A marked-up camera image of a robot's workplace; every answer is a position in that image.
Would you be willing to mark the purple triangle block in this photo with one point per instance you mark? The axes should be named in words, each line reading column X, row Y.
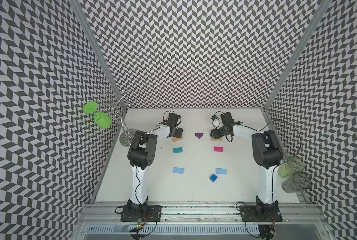
column 199, row 135

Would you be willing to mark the teal rectangular block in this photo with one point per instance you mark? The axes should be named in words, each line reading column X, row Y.
column 177, row 150

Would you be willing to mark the green cup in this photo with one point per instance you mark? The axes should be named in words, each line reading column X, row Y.
column 102, row 120
column 90, row 108

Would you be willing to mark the upper green cup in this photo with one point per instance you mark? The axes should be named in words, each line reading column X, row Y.
column 90, row 108

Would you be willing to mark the green transparent glass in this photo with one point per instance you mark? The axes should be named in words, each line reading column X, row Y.
column 291, row 166

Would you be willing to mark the grey transparent glass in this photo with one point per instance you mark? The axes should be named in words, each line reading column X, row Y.
column 296, row 183

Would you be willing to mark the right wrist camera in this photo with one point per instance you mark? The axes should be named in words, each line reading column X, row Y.
column 215, row 121

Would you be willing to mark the light blue block lower right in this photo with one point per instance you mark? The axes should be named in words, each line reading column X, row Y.
column 221, row 171

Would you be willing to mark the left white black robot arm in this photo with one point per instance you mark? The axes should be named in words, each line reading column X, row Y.
column 141, row 155

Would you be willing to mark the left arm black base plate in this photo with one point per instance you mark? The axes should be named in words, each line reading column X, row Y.
column 141, row 213

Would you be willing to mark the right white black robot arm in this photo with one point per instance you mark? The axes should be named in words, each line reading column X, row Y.
column 266, row 153

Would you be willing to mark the light blue block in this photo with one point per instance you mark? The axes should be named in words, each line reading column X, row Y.
column 178, row 171
column 221, row 171

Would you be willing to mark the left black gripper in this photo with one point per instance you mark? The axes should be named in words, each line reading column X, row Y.
column 179, row 133

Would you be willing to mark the natural wood block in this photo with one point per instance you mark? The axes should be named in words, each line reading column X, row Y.
column 177, row 139
column 212, row 139

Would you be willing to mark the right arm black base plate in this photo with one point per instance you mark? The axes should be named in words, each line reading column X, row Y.
column 252, row 214

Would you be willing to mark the aluminium front rail frame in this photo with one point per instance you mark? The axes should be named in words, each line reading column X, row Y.
column 291, row 221

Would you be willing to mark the lower green cup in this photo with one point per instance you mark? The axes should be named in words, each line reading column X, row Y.
column 102, row 120

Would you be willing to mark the magenta rectangular block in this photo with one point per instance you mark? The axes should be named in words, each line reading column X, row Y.
column 218, row 149

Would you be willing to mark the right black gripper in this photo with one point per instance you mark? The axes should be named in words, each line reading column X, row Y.
column 215, row 134

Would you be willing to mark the light blue block lower left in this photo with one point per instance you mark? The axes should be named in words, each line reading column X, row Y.
column 178, row 171

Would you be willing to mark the dark blue cube block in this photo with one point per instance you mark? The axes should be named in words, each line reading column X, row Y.
column 213, row 178

